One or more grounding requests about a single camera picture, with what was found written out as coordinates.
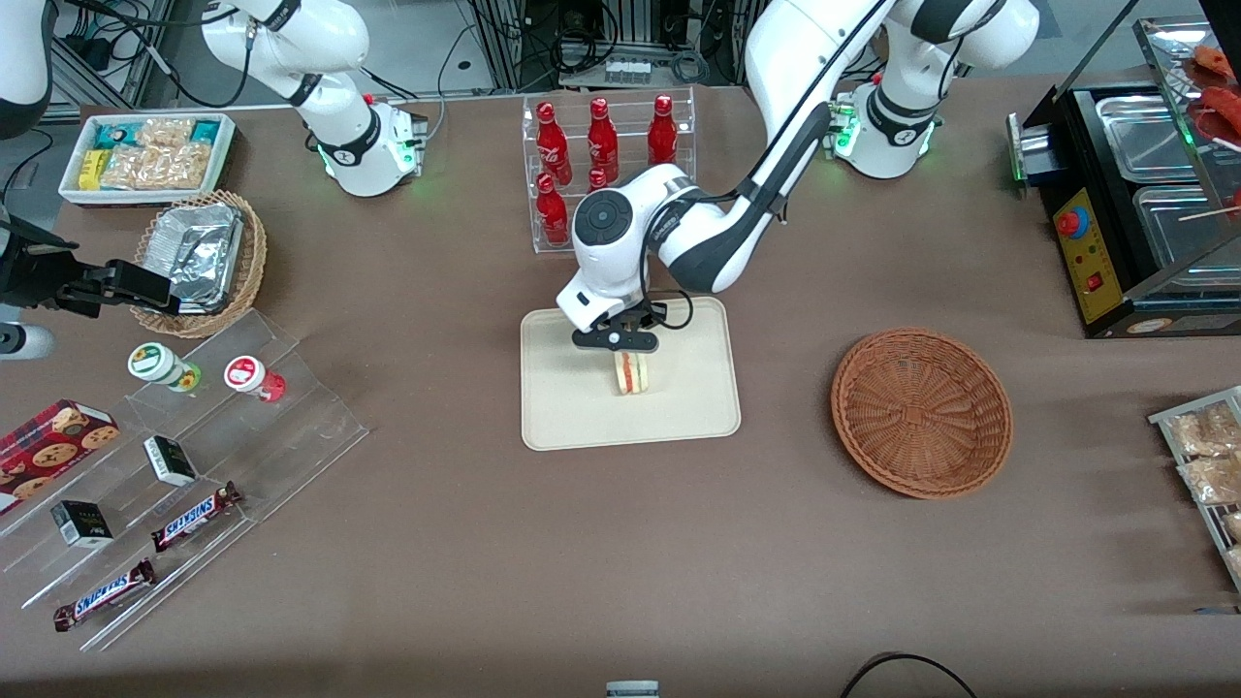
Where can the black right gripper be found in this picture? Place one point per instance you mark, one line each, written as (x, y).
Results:
(34, 270)

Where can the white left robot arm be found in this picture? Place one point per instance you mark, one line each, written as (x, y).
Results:
(805, 58)

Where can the aluminium frame rack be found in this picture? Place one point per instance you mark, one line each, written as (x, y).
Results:
(504, 44)

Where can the large clear cracker bag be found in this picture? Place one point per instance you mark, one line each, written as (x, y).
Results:
(160, 167)

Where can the small clear cracker bag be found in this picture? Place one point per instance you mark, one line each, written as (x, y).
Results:
(165, 131)

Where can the beige plastic tray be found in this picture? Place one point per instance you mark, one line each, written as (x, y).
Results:
(582, 412)

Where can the clear acrylic bottle rack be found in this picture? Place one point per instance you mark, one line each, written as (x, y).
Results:
(628, 107)

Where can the triangular sandwich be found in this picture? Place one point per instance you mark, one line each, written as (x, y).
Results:
(632, 378)

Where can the steel warmer pan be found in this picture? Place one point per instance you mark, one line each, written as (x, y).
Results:
(1144, 136)
(1178, 237)

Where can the snickers bar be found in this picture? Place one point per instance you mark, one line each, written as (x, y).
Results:
(102, 594)
(194, 517)

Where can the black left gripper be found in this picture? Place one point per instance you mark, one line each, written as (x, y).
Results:
(644, 319)

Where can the red cola bottle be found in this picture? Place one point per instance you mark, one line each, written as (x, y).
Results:
(553, 145)
(553, 213)
(662, 131)
(597, 179)
(602, 141)

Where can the red sausage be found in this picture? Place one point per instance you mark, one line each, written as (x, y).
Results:
(1220, 60)
(1224, 111)

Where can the tray of packaged crackers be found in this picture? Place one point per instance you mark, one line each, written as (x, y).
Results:
(1168, 419)

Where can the clear acrylic stepped display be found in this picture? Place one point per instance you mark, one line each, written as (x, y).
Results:
(291, 427)

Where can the light wicker basket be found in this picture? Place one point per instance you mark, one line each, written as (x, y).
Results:
(254, 262)

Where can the green lidded cup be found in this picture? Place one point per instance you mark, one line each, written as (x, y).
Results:
(155, 362)

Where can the white power strip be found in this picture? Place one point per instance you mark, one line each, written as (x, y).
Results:
(627, 70)

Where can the yellow snack packet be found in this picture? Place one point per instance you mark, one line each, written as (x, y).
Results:
(92, 170)

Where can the white rectangular snack bin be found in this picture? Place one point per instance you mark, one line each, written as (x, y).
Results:
(73, 189)

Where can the brown round wicker basket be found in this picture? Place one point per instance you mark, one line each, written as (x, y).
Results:
(921, 412)

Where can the small black box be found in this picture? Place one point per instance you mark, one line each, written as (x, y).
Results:
(82, 523)
(170, 460)

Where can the red lidded cup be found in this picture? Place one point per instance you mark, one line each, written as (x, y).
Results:
(247, 374)

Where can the red plaid cookie box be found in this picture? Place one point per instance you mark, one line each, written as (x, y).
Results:
(48, 446)

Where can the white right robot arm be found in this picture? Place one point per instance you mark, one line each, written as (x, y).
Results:
(334, 58)

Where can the black food warmer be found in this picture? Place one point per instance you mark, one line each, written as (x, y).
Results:
(1091, 252)

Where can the teal snack packet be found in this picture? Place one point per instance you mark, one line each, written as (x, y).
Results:
(116, 134)

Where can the clear bagged pastry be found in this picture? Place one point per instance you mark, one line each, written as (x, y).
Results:
(1212, 478)
(1233, 526)
(1207, 431)

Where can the silver foil container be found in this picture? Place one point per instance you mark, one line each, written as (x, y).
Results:
(199, 252)

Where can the grey box edge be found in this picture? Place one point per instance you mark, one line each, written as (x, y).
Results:
(632, 689)

